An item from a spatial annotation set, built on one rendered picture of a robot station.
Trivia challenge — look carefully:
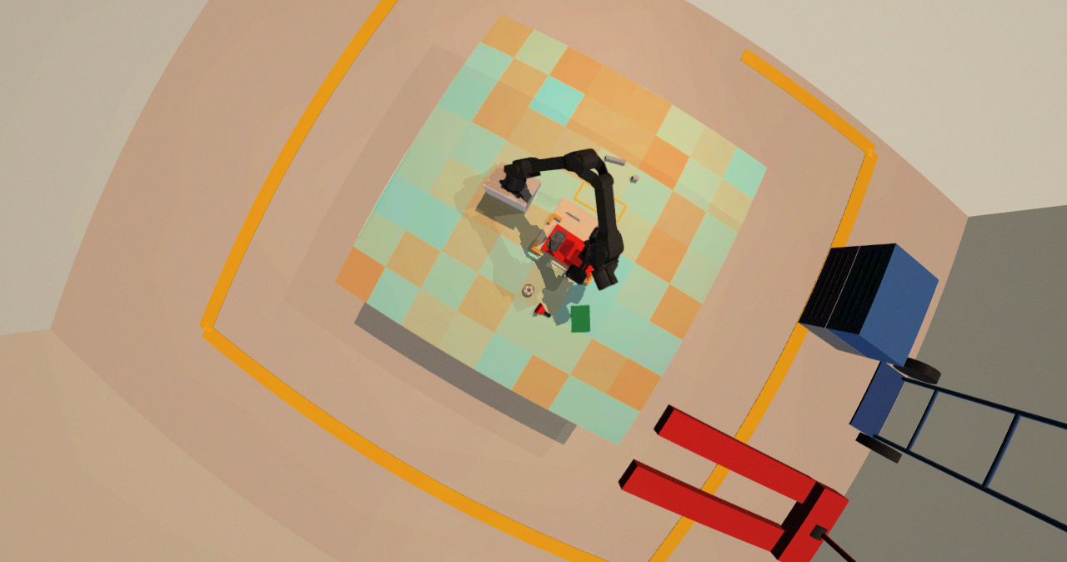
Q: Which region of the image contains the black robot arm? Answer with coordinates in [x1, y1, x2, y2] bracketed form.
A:
[501, 148, 624, 291]

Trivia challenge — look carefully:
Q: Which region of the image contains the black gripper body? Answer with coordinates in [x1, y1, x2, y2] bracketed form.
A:
[566, 227, 599, 285]

